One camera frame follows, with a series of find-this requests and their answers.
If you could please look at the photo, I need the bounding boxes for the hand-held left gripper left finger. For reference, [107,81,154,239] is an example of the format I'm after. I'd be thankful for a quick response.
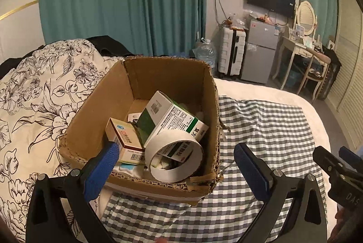
[25,141,120,243]

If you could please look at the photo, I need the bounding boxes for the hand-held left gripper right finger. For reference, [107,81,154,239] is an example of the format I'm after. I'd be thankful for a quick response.
[234,142,328,243]

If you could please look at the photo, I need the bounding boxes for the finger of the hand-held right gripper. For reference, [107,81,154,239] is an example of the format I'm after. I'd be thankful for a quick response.
[339,146,363,172]
[313,146,346,176]

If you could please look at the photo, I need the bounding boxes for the red and white carton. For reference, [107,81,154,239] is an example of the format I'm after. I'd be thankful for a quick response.
[105,117,146,165]

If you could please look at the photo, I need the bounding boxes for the white tape roll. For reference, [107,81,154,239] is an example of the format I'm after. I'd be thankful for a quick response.
[144,129,204,183]

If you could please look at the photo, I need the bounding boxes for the green and white carton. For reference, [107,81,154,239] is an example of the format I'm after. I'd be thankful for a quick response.
[136,90,209,164]

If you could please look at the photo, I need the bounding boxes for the brown cardboard box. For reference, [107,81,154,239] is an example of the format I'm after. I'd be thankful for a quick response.
[58,56,224,206]

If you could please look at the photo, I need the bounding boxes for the person's right hand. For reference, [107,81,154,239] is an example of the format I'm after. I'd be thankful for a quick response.
[327,210,347,243]

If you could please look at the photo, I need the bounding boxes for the grey checked cloth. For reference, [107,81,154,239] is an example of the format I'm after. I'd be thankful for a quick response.
[101,95,329,243]

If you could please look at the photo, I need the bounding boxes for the wooden chair with dark seat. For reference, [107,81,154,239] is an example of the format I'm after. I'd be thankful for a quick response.
[298,47,331,100]

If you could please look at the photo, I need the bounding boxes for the black hanging bag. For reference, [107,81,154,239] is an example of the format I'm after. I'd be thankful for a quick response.
[319,46,342,102]

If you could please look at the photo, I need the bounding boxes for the cream louvered wardrobe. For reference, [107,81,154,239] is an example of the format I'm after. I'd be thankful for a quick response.
[323,0,363,151]

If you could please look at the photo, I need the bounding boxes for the floral quilt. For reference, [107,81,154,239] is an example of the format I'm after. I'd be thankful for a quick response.
[0,39,125,243]

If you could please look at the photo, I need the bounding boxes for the grey small fridge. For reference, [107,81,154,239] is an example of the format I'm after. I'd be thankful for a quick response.
[240,17,280,85]

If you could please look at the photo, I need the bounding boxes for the white dressing table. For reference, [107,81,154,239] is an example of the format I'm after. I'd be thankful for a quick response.
[272,33,326,102]

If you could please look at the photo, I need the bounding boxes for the white suitcase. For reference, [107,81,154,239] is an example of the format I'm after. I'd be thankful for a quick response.
[217,26,247,77]

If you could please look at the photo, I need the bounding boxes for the black garment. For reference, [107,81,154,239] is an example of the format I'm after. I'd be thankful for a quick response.
[85,36,142,57]

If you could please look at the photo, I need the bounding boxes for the large clear water bottle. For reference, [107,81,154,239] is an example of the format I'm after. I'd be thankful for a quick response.
[194,38,217,67]

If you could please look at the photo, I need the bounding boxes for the oval white mirror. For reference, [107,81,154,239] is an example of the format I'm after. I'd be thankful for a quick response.
[295,1,316,36]

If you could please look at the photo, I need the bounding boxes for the clear plastic bags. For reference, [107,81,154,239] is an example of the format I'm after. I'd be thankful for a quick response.
[225,14,247,30]

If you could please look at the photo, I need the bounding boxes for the black wall cable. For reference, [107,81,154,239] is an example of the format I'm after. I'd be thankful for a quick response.
[213,0,231,25]

